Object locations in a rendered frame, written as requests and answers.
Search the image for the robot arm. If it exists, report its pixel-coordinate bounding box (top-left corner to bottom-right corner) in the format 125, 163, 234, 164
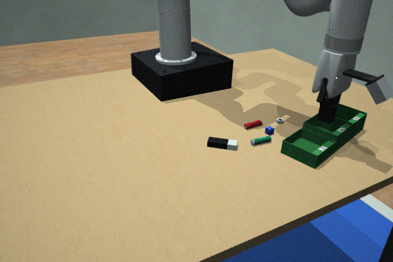
155, 0, 393, 105

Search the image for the red battery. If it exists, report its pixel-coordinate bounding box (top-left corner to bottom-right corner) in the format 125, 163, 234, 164
244, 120, 263, 129

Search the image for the green battery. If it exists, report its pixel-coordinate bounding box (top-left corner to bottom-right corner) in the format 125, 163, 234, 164
251, 136, 271, 145

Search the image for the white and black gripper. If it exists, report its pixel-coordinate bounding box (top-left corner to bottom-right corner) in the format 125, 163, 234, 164
312, 46, 360, 124

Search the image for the blue die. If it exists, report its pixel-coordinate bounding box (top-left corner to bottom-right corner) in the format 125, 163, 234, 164
265, 126, 274, 135

